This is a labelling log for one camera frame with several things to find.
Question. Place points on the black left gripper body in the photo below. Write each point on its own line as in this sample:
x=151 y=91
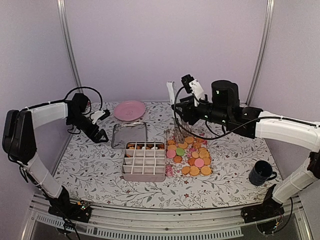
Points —
x=79 y=121

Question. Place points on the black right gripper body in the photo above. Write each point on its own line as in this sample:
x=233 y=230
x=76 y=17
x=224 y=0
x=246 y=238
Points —
x=193 y=118

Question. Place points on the green sandwich cookie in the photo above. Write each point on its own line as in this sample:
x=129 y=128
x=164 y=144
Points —
x=180 y=151

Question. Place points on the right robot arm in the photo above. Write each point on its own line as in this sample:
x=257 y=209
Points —
x=250 y=122

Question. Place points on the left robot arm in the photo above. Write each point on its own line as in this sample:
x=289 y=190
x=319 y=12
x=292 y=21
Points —
x=20 y=145

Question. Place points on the round cracker cookie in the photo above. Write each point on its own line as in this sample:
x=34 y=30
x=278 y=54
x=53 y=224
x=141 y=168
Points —
x=206 y=170
x=189 y=140
x=183 y=145

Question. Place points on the silver tin lid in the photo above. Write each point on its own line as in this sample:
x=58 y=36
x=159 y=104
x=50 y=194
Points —
x=124 y=133

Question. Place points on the pink plate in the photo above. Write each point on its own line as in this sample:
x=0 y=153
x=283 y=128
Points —
x=129 y=111

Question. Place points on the small swirl butter cookie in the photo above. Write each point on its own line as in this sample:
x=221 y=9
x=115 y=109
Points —
x=171 y=142

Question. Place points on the floral cookie tray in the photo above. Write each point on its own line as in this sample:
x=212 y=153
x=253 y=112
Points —
x=183 y=166

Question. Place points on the pink divided cookie tin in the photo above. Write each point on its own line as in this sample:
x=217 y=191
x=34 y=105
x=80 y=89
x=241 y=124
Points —
x=146 y=163

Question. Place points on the dark blue mug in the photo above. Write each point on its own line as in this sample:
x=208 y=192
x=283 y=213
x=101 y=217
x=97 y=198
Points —
x=261 y=172

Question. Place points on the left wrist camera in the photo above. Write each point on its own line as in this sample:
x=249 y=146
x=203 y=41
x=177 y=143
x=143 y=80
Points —
x=99 y=115

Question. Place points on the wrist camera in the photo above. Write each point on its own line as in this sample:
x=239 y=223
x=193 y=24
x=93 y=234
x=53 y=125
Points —
x=193 y=87
x=99 y=115

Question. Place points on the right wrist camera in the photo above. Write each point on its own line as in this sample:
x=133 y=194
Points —
x=193 y=87

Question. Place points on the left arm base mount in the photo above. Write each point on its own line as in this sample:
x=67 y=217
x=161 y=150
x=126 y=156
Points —
x=70 y=211

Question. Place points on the front aluminium rail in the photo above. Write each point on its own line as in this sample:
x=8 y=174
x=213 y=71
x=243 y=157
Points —
x=111 y=222

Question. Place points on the left aluminium frame post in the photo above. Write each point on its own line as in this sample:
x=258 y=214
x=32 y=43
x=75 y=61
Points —
x=62 y=13

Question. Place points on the aluminium frame post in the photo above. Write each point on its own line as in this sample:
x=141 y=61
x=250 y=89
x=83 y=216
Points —
x=62 y=13
x=270 y=4

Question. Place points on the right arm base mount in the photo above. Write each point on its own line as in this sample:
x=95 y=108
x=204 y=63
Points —
x=262 y=215

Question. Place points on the right aluminium frame post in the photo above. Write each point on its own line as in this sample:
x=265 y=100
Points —
x=270 y=4

